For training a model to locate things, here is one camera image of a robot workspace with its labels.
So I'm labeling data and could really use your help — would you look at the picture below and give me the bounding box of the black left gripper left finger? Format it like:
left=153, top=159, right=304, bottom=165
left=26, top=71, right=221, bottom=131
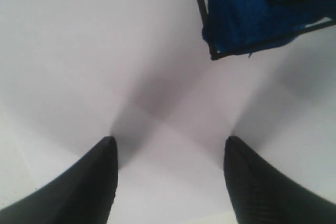
left=1, top=136, right=117, bottom=223

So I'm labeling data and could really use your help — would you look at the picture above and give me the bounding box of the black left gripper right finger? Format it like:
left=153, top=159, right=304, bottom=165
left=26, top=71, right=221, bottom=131
left=223, top=136, right=335, bottom=223

